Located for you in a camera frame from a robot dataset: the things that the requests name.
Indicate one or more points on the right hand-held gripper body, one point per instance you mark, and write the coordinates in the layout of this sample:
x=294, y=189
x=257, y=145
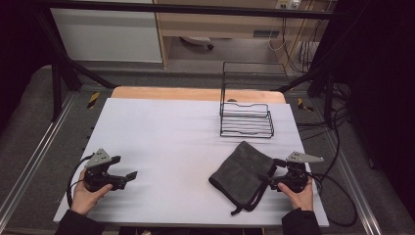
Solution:
x=297, y=179

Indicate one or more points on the white power strip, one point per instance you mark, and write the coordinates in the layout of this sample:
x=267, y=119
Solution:
x=287, y=4

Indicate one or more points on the white chair base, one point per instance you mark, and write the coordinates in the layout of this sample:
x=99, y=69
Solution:
x=195, y=40

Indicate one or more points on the white cabinet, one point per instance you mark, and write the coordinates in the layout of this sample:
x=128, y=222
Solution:
x=104, y=36

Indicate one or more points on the yellow black tape strip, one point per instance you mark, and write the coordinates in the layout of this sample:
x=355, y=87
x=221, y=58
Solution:
x=304, y=105
x=93, y=100

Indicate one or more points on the black horizontal frame bar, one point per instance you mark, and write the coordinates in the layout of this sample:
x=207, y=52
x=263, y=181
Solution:
x=195, y=9

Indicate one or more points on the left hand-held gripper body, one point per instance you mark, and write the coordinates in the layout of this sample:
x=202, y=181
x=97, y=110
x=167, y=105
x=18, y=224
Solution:
x=96, y=179

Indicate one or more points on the person's left hand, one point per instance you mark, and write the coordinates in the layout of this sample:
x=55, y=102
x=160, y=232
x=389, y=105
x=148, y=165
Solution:
x=83, y=197

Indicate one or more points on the aluminium rail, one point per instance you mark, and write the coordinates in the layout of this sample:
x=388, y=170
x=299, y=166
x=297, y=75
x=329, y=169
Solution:
x=32, y=156
x=355, y=189

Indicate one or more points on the light wooden desk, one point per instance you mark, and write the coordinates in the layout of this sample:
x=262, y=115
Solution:
x=215, y=23

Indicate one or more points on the person's right hand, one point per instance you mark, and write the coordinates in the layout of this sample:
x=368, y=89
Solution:
x=301, y=199

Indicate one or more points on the dark grey cloth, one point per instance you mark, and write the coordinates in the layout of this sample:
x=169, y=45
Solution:
x=243, y=174

